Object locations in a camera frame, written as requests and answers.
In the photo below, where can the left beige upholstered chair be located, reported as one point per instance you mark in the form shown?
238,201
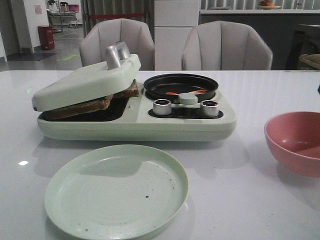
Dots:
135,34

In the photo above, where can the left silver control knob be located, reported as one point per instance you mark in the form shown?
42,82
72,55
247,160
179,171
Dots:
162,107

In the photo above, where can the mint green breakfast maker base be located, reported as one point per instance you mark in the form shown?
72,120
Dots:
136,124

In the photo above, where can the beige upholstered chair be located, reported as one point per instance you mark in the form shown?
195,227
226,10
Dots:
225,46
135,34

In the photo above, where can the bread slice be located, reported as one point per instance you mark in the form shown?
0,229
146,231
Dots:
79,108
130,92

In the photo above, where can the black round frying pan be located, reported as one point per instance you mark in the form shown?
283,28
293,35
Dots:
168,86

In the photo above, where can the toy shrimp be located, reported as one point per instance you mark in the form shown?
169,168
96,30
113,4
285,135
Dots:
195,92

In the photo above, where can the white cabinet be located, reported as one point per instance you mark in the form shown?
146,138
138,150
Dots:
173,21

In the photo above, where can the pink bowl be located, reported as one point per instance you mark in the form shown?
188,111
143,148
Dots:
293,139

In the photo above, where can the silver control knob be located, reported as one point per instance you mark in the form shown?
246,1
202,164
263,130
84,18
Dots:
209,108
162,107

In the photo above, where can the right silver control knob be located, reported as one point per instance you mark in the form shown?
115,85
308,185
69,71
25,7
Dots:
209,108

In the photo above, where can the mint green sandwich maker lid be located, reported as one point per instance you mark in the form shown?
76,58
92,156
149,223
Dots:
89,82

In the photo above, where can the mint green round plate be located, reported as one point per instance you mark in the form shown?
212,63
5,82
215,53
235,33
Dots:
118,192

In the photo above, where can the red trash bin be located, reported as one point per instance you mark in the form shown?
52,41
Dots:
46,38

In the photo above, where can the right beige upholstered chair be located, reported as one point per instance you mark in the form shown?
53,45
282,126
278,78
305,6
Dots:
225,46

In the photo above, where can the dark washing machine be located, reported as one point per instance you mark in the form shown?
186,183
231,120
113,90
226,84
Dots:
306,40

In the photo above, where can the fruit bowl on counter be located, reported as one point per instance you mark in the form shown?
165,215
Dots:
267,5

